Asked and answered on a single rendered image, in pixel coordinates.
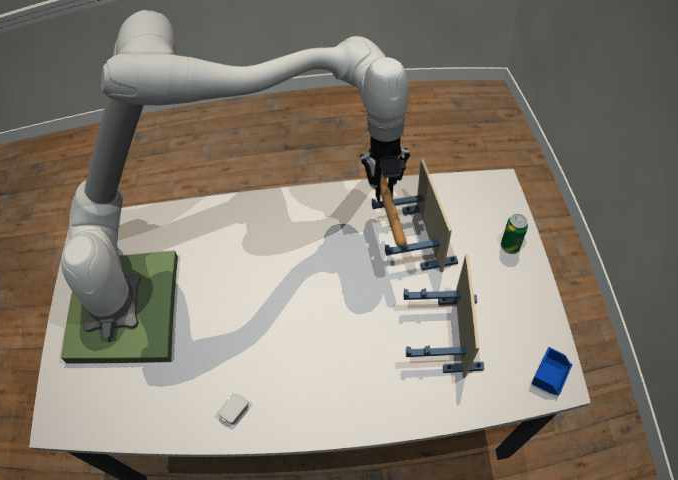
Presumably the blue plastic bin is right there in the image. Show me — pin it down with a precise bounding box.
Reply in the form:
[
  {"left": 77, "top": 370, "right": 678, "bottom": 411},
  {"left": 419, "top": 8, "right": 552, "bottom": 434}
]
[{"left": 532, "top": 347, "right": 573, "bottom": 395}]

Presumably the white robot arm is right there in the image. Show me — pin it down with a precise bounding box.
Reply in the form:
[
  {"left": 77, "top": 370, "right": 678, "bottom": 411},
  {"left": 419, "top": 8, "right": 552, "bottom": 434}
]
[{"left": 61, "top": 10, "right": 409, "bottom": 340}]

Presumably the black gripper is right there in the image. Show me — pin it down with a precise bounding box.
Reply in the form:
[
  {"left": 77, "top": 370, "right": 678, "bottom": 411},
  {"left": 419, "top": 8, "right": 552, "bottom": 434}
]
[{"left": 360, "top": 137, "right": 410, "bottom": 202}]

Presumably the grey lidded plastic container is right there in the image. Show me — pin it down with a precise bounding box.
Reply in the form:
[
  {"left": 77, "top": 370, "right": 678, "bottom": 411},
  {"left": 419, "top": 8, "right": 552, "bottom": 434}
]
[{"left": 218, "top": 393, "right": 248, "bottom": 425}]

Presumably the green drink can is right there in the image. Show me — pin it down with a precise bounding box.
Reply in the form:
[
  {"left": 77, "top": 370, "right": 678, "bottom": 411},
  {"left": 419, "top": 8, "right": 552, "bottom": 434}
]
[{"left": 501, "top": 214, "right": 528, "bottom": 253}]

